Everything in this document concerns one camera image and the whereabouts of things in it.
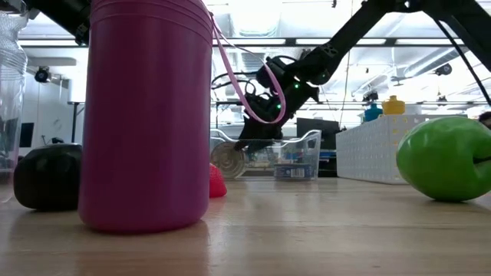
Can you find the clear bottle black lid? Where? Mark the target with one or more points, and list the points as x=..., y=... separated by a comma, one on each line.
x=9, y=96

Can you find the white perforated basket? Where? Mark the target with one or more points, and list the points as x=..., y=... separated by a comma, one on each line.
x=368, y=153

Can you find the small black monitor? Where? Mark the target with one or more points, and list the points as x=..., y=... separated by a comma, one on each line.
x=27, y=134

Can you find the magenta plastic water bottle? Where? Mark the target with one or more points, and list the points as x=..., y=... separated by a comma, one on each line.
x=145, y=115

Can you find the silver tuna can blue label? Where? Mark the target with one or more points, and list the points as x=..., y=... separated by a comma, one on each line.
x=293, y=172

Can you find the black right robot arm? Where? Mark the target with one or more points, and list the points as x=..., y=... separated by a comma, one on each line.
x=345, y=38

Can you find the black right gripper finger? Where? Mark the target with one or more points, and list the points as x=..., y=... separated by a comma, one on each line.
x=261, y=140

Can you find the black ceiling camera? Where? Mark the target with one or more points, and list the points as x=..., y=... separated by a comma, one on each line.
x=370, y=96
x=444, y=69
x=42, y=74

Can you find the black metal table frame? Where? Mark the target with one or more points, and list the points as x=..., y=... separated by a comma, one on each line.
x=230, y=102
x=73, y=122

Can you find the black frame bar with lights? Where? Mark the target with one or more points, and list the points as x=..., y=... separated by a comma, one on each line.
x=389, y=42

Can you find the clear plastic bin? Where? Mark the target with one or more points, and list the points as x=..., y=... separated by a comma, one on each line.
x=307, y=149

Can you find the gold-lid can red label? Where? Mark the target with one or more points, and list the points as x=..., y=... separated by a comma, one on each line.
x=228, y=160

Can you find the blue plastic bottle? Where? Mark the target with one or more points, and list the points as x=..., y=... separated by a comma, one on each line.
x=373, y=114

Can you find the green apple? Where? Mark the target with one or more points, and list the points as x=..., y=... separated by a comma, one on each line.
x=441, y=161

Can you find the black computer monitor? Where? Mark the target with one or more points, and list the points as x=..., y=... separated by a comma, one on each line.
x=322, y=124

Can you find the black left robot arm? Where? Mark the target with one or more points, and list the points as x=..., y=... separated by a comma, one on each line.
x=65, y=15

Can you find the black plum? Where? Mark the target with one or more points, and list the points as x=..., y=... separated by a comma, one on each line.
x=46, y=176

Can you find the small red strawberry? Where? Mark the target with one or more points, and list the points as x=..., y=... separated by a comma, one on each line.
x=216, y=184

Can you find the yellow plastic bottle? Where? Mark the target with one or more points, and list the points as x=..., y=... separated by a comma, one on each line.
x=393, y=106

